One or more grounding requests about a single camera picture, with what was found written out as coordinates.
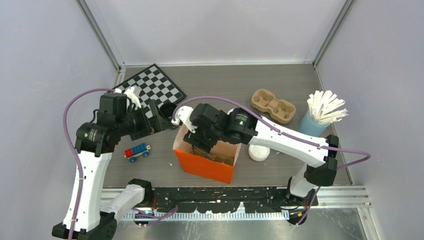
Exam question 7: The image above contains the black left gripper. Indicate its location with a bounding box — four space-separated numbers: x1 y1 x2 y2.
116 98 172 140

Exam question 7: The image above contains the orange paper bag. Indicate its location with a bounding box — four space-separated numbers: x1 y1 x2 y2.
173 126 242 184

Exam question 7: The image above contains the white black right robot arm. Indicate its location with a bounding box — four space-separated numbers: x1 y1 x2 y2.
175 103 338 205

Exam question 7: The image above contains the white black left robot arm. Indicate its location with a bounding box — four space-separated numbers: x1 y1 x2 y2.
51 91 175 240

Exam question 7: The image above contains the black cup stack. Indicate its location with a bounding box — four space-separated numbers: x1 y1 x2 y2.
159 102 177 121

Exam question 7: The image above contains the black white chessboard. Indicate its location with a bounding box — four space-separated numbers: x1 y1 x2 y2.
116 63 187 118

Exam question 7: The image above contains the blue red toy car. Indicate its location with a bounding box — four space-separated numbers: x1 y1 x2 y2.
124 143 151 163

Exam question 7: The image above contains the white lid stack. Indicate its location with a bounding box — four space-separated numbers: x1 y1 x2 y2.
248 144 271 162

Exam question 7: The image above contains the cardboard cup carrier tray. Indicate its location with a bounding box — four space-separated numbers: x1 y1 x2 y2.
251 88 296 124

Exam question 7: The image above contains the blue cup holder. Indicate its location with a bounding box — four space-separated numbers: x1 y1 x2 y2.
297 110 330 137

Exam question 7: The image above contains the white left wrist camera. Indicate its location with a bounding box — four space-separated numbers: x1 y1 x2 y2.
113 86 142 111

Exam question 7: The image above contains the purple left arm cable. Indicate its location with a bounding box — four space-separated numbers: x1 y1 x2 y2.
62 88 180 240

